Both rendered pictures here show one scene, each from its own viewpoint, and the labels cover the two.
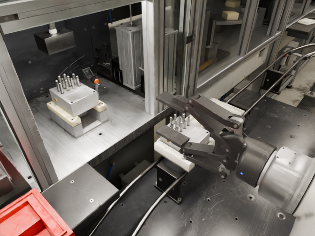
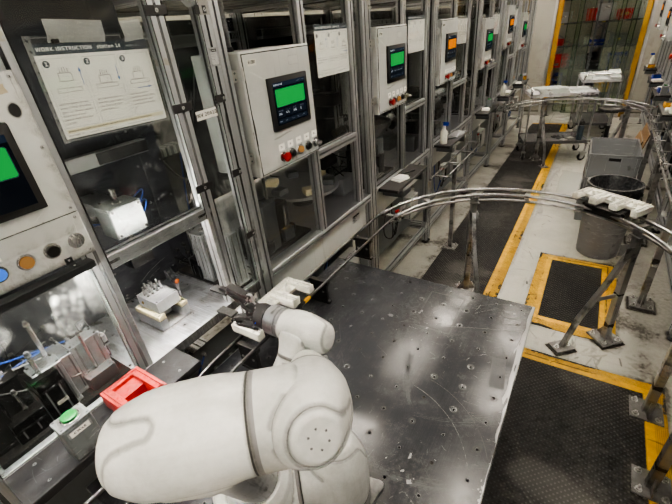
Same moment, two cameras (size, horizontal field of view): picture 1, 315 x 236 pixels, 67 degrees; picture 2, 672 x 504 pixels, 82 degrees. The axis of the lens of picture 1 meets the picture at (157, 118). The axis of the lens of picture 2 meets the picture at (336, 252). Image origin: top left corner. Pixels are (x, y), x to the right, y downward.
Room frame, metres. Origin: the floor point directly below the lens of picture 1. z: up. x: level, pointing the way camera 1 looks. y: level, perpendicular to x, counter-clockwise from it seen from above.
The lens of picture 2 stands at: (-0.66, -0.28, 1.84)
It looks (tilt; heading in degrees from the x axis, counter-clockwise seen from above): 30 degrees down; 353
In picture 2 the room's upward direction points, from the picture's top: 6 degrees counter-clockwise
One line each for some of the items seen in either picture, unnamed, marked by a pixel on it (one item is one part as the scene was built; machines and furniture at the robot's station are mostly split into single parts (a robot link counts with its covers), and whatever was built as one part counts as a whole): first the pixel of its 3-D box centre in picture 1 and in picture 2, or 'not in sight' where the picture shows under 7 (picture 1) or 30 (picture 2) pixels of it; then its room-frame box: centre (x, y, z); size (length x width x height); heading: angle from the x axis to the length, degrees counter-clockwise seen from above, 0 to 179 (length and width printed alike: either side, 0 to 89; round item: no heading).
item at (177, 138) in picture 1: (172, 135); (227, 311); (0.39, -0.03, 1.08); 0.07 x 0.03 x 0.01; 48
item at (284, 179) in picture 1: (284, 177); (277, 320); (0.24, -0.20, 1.12); 0.09 x 0.06 x 0.09; 138
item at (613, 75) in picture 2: not in sight; (594, 103); (4.96, -5.26, 0.48); 0.84 x 0.58 x 0.97; 146
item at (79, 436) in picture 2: not in sight; (77, 429); (0.12, 0.37, 0.97); 0.08 x 0.08 x 0.12; 48
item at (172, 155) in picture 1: (202, 134); (276, 310); (0.66, -0.16, 0.84); 0.36 x 0.14 x 0.10; 138
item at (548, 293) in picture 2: not in sight; (571, 291); (1.37, -2.26, 0.01); 1.00 x 0.55 x 0.01; 138
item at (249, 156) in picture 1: (240, 154); (258, 313); (0.29, -0.14, 1.12); 0.09 x 0.07 x 0.08; 48
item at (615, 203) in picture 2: not in sight; (609, 205); (1.09, -2.08, 0.84); 0.37 x 0.14 x 0.10; 16
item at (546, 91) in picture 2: not in sight; (555, 120); (4.28, -4.11, 0.48); 0.88 x 0.56 x 0.96; 66
